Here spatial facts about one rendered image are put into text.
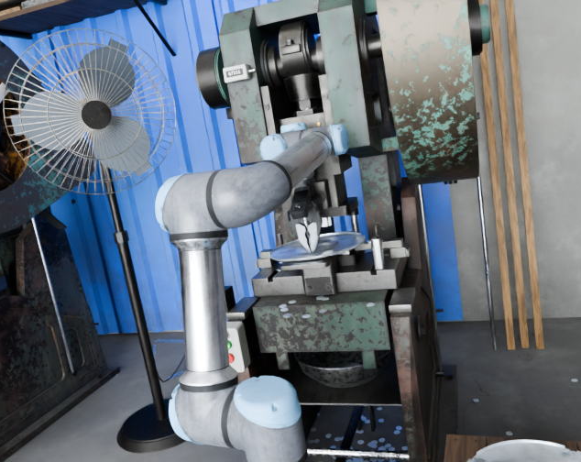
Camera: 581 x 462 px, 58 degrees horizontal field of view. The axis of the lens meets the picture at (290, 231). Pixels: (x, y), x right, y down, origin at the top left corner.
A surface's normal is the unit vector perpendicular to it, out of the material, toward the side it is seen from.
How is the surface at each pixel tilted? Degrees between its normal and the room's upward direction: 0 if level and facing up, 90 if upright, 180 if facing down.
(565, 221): 90
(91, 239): 90
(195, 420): 78
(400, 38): 95
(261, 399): 7
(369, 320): 90
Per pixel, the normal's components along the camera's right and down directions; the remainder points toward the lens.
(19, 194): 0.93, -0.08
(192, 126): -0.29, 0.23
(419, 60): -0.25, 0.45
